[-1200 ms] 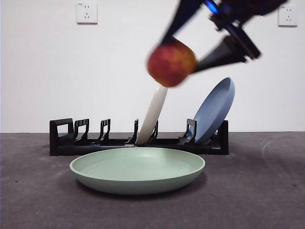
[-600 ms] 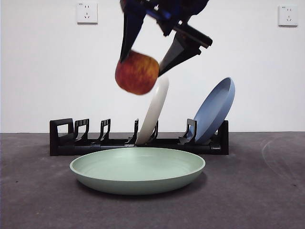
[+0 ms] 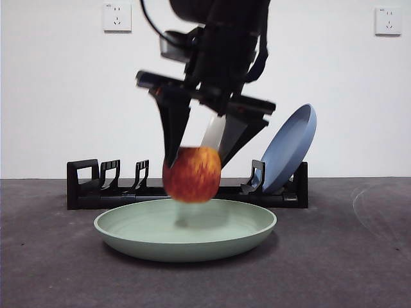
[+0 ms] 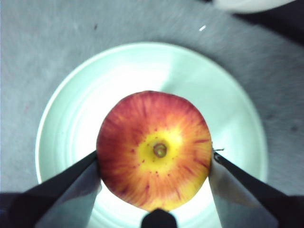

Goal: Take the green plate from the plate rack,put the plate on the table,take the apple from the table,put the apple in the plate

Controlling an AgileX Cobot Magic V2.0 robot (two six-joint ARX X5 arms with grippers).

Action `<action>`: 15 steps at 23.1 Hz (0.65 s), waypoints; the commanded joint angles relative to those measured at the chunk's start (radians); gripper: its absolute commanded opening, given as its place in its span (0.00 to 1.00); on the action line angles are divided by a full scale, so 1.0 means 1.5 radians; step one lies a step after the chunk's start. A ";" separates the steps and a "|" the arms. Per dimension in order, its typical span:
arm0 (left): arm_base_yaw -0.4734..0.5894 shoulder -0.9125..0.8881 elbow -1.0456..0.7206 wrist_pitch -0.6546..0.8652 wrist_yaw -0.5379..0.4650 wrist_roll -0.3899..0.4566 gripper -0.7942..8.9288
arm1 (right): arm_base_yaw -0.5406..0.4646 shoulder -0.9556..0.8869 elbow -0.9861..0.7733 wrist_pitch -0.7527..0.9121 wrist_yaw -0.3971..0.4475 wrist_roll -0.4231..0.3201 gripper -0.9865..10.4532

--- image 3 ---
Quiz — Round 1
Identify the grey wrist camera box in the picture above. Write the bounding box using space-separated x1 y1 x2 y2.
159 30 202 62

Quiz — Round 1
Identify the cream white round plate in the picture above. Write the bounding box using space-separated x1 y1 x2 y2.
200 115 227 150

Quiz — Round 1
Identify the black plastic plate rack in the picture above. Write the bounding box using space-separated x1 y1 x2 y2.
66 158 308 210

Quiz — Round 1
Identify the pale green round plate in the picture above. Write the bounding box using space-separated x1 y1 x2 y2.
93 198 277 263

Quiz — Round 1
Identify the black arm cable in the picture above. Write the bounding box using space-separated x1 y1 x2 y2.
245 30 269 85
139 0 168 39

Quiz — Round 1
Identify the white wall socket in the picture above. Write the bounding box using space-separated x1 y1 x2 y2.
103 3 132 33
374 8 403 36

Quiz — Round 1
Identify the blue round plate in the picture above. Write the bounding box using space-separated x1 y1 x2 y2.
260 103 318 194

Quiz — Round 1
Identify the red yellow apple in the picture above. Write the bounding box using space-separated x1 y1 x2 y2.
162 146 222 203

